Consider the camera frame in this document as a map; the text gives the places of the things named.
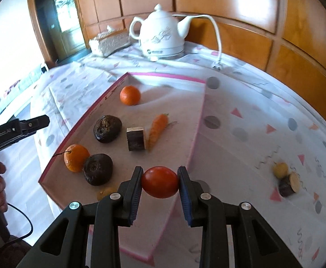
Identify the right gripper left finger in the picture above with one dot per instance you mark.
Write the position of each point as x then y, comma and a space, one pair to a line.
87, 235

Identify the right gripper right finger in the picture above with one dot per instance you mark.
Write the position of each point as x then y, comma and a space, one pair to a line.
255, 243

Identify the small yellow potato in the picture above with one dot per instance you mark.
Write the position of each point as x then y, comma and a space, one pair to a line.
280, 170

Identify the large orange with stem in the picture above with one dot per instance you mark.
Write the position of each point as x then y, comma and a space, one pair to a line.
75, 157

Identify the dark wrinkled fruit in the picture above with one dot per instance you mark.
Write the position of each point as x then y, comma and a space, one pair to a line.
107, 128
98, 169

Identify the red tomato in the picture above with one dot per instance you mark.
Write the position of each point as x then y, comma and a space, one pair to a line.
160, 182

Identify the eggplant piece long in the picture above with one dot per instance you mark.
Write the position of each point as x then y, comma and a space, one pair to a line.
135, 138

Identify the small orange tangerine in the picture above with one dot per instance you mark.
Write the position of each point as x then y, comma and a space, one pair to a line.
130, 95

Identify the orange carrot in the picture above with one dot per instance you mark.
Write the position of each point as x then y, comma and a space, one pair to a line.
158, 125

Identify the small yellow fruit in box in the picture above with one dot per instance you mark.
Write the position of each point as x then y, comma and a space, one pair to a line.
105, 192

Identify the eggplant piece short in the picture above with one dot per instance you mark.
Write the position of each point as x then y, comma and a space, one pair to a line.
289, 185

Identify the white patterned tablecloth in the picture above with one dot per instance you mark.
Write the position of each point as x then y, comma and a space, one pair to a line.
249, 122

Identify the wooden door with glass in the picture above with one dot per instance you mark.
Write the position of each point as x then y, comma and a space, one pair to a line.
57, 30

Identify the silver ornate tissue box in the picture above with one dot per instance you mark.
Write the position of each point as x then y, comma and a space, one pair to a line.
109, 41

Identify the pink rimmed cardboard box lid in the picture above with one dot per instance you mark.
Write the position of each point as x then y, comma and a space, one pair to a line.
181, 97

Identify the white ceramic electric kettle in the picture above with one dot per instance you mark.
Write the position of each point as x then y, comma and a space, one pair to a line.
161, 35

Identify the wooden wall cabinet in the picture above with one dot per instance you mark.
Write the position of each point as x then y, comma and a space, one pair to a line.
285, 38

